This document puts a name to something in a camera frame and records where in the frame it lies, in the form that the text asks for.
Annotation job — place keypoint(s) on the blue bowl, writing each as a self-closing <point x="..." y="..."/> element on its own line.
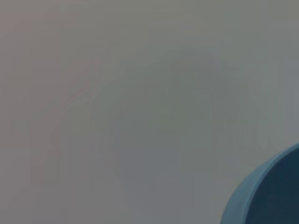
<point x="273" y="191"/>

